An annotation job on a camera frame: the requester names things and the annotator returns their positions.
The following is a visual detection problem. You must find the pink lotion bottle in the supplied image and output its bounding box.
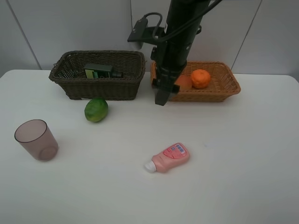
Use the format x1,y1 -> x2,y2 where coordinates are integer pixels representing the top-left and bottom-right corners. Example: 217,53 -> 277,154
144,142 -> 190,173

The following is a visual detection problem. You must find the translucent purple plastic cup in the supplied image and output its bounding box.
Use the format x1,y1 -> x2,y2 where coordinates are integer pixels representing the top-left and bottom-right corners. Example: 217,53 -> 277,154
14,119 -> 59,161

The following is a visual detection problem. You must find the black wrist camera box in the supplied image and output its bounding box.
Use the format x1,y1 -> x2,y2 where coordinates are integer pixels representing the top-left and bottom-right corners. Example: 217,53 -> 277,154
127,17 -> 148,51

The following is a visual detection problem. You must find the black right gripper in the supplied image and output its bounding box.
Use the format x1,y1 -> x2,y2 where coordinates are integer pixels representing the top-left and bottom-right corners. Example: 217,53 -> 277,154
150,41 -> 192,106

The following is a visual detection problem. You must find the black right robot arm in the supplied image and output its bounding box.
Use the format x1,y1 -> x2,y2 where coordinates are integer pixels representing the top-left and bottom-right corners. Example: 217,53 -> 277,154
151,0 -> 221,105

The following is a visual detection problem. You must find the dark brown wicker basket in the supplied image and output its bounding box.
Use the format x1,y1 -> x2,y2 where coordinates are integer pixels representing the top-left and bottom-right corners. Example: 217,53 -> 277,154
49,50 -> 145,101

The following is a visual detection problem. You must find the red yellow peach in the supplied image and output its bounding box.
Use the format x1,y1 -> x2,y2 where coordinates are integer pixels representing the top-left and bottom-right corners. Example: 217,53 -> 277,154
175,74 -> 192,91

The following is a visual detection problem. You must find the orange mandarin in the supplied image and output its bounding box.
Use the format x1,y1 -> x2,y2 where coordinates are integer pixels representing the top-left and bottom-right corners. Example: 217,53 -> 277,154
191,69 -> 211,89

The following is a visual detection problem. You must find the green lime fruit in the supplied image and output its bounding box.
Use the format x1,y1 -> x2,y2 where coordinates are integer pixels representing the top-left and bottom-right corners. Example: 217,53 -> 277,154
84,98 -> 108,123

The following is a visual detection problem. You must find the light orange wicker basket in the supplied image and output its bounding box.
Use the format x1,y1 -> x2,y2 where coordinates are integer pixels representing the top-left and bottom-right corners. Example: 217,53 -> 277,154
150,60 -> 241,103

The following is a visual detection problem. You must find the black pump bottle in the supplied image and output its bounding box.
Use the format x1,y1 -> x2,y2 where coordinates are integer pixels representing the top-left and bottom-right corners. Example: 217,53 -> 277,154
84,63 -> 123,79

